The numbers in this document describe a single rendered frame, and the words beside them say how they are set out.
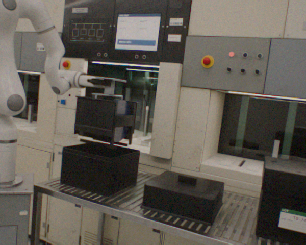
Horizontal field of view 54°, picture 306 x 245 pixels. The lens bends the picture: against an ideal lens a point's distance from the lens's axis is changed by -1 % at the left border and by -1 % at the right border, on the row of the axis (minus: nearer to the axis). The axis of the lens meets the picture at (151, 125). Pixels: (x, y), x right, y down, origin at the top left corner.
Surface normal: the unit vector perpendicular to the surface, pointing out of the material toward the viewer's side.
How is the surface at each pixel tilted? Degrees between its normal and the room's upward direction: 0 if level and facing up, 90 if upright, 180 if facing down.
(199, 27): 90
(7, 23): 130
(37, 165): 90
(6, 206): 90
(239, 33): 90
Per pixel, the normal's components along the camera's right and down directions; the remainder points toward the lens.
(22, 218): 0.35, 0.14
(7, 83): 0.58, -0.31
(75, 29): -0.41, 0.05
